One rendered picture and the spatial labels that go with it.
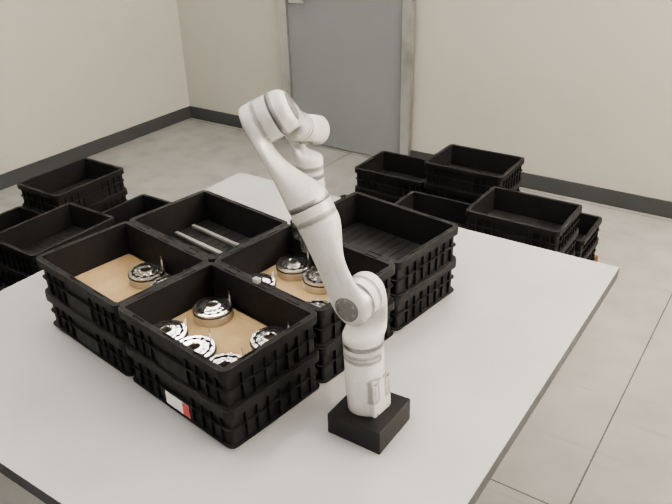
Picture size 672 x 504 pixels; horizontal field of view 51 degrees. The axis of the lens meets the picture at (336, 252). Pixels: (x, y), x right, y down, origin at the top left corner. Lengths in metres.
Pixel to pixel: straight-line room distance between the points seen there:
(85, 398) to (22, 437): 0.17
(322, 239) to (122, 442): 0.68
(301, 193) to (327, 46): 3.80
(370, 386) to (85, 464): 0.66
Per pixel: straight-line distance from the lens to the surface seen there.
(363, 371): 1.57
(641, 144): 4.49
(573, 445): 2.79
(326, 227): 1.44
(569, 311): 2.18
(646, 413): 3.01
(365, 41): 5.01
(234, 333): 1.81
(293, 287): 1.98
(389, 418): 1.64
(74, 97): 5.54
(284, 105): 1.42
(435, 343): 1.98
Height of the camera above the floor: 1.85
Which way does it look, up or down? 28 degrees down
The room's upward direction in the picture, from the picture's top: 2 degrees counter-clockwise
